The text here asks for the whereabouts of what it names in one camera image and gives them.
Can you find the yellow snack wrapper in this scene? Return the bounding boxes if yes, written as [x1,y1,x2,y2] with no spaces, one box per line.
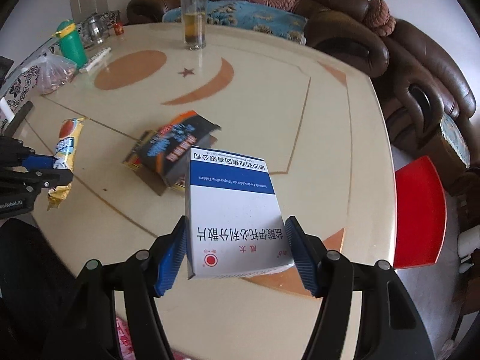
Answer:
[47,118,86,210]

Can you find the white blue medicine box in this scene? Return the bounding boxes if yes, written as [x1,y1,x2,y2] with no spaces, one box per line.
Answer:
[185,146,294,279]

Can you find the pink lined trash bin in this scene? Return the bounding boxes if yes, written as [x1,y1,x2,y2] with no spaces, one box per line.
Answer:
[114,316,189,360]

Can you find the dark flat object on table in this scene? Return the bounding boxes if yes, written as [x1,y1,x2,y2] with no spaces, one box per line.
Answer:
[2,101,33,137]

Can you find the plastic bag of nuts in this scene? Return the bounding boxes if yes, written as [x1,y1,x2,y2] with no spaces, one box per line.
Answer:
[24,49,77,95]

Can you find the cream coffee table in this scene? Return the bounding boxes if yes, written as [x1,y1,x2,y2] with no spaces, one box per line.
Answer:
[9,21,399,360]

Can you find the red yellow small box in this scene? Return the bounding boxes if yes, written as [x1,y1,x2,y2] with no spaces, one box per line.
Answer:
[121,130,189,194]

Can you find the black orange carton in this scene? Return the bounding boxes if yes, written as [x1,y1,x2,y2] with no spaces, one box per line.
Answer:
[133,111,221,187]

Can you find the white remote control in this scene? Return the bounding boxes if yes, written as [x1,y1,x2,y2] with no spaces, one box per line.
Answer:
[79,47,112,73]

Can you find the red plastic stool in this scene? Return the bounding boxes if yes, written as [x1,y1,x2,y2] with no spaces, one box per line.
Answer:
[393,156,447,269]

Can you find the green thermos bottle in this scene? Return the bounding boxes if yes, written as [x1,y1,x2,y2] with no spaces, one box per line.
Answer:
[55,19,88,69]

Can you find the small red cup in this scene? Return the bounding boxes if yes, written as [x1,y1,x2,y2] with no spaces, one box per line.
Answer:
[113,22,125,36]

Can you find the white cylindrical appliance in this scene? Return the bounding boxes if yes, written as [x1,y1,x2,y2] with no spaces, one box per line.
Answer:
[457,225,480,274]

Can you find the teal armchair seat cover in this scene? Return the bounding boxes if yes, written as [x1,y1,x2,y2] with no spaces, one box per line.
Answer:
[439,114,470,167]

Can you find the brown leather armchair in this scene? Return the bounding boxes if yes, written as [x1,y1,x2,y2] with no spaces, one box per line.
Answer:
[373,19,479,196]

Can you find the brown leather long sofa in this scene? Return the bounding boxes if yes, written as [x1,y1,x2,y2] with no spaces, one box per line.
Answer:
[126,0,390,78]

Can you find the glass tea bottle gold lid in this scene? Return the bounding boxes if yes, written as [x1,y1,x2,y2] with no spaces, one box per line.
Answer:
[181,0,208,50]

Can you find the pink knot cushion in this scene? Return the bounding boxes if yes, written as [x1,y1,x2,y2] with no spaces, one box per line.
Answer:
[364,0,396,38]

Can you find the blue floral sofa cover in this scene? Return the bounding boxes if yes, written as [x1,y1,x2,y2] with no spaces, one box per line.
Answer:
[162,0,307,45]

